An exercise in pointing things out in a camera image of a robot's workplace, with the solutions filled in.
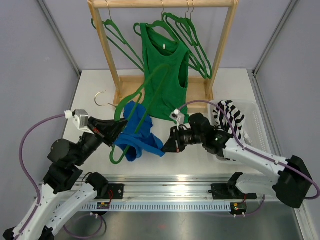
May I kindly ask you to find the white plastic basket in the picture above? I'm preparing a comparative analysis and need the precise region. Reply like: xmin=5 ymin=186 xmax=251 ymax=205
xmin=207 ymin=100 xmax=271 ymax=153

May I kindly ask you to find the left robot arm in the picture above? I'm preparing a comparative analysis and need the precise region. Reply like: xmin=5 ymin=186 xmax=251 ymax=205
xmin=3 ymin=110 xmax=128 ymax=240

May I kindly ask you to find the green hanger with metal hook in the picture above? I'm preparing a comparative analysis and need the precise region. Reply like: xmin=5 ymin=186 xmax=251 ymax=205
xmin=87 ymin=0 xmax=145 ymax=72

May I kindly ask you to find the green tank top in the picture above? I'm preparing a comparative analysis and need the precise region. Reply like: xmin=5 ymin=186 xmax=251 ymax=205
xmin=139 ymin=23 xmax=190 ymax=121

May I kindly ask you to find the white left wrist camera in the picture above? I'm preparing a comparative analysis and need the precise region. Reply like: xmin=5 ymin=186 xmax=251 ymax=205
xmin=64 ymin=109 xmax=93 ymax=134

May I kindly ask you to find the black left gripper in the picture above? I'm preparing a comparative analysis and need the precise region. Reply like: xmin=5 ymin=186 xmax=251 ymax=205
xmin=73 ymin=116 xmax=129 ymax=167

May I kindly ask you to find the zebra striped tank top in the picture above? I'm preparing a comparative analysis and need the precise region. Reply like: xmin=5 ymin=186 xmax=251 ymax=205
xmin=212 ymin=100 xmax=252 ymax=145

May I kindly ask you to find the empty green hanger front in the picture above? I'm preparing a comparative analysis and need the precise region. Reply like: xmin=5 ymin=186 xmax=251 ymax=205
xmin=161 ymin=10 xmax=213 ymax=79

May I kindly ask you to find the white slotted cable duct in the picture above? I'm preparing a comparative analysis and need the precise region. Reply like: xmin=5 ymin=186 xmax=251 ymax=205
xmin=80 ymin=202 xmax=231 ymax=212

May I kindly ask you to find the blue tank top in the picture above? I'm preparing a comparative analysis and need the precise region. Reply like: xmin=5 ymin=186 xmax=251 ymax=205
xmin=115 ymin=101 xmax=165 ymax=162

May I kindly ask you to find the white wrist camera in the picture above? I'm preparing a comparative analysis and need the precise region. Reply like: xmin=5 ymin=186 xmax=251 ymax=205
xmin=169 ymin=109 xmax=185 ymax=128
xmin=64 ymin=109 xmax=93 ymax=134

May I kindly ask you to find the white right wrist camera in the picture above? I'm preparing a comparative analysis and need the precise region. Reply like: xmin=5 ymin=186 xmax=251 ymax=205
xmin=169 ymin=109 xmax=185 ymax=128

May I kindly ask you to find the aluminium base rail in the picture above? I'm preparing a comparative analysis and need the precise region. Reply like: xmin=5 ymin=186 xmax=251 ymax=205
xmin=33 ymin=173 xmax=305 ymax=202

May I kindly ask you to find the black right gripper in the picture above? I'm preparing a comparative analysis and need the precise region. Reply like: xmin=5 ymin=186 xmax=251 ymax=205
xmin=162 ymin=125 xmax=206 ymax=153

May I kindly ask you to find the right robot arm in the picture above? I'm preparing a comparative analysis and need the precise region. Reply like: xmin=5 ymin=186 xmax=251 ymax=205
xmin=161 ymin=113 xmax=312 ymax=209

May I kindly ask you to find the wooden clothes rack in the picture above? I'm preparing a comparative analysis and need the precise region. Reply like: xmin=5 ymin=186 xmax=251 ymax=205
xmin=87 ymin=0 xmax=239 ymax=107

